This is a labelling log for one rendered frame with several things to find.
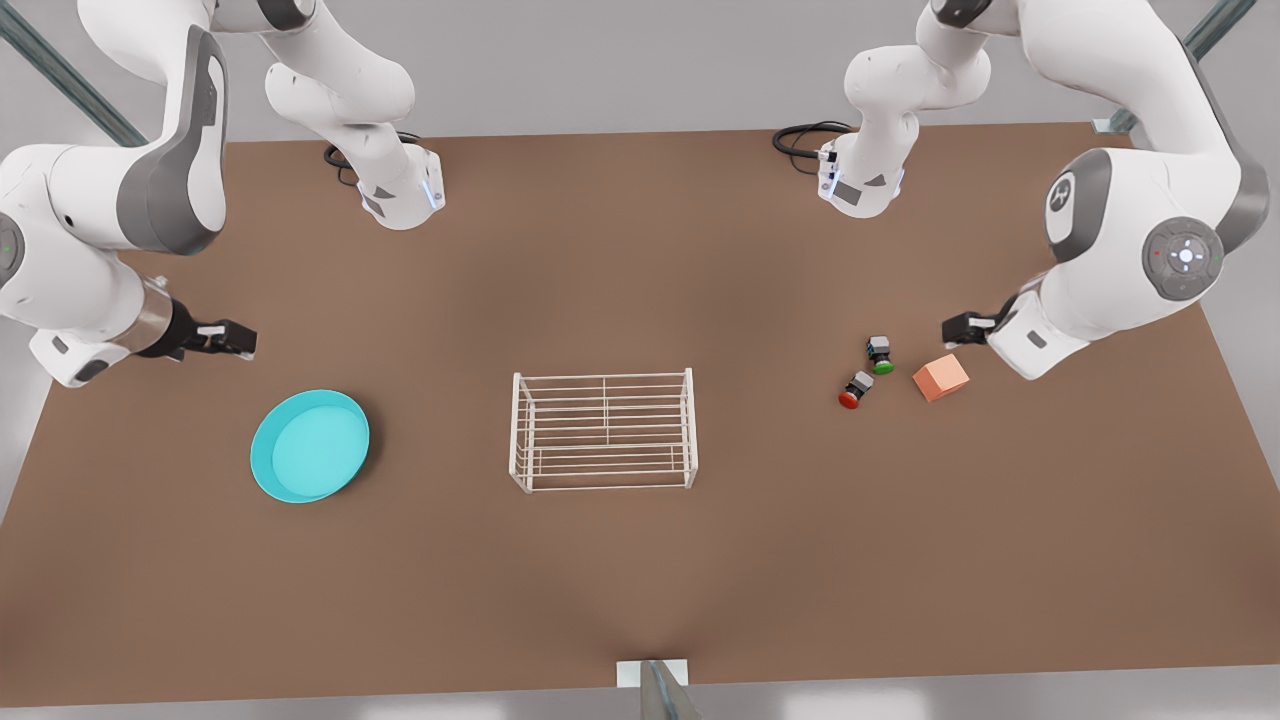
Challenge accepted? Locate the turquoise plate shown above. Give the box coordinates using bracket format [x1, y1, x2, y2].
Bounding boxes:
[249, 389, 372, 504]

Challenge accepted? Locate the orange cube block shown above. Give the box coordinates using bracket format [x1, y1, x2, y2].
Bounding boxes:
[912, 353, 971, 404]

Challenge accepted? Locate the black cable loop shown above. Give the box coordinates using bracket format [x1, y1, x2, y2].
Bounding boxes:
[771, 121, 857, 177]
[322, 130, 424, 189]

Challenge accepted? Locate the silver frame post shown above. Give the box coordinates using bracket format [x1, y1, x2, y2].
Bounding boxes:
[616, 658, 703, 720]
[0, 8, 149, 149]
[1092, 0, 1259, 136]

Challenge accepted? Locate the white wire shelf rack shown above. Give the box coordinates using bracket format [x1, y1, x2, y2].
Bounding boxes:
[508, 367, 700, 494]

